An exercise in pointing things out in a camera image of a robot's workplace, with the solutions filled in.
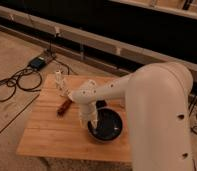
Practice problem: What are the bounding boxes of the brown wooden-handled tool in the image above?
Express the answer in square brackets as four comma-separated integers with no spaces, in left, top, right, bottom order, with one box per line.
[57,99,72,116]

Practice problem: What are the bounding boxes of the clear plastic bottle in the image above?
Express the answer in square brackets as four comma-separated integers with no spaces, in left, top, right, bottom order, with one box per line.
[55,70,69,97]

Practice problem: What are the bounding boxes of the black ceramic bowl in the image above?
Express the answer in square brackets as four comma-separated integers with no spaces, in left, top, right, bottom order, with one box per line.
[87,108,123,141]

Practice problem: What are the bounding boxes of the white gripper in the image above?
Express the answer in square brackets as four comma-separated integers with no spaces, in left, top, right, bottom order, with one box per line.
[79,103,98,131]

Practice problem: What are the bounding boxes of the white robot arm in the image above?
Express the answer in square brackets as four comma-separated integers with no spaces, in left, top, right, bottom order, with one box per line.
[70,62,193,171]

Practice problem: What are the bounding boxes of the black power adapter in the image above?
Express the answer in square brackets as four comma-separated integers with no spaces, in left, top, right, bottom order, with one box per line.
[28,57,46,70]

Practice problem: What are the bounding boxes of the wooden table board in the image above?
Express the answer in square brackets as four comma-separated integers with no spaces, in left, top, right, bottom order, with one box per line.
[17,74,131,162]

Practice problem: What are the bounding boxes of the black coiled cable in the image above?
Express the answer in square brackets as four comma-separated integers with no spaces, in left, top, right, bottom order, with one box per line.
[0,67,44,105]

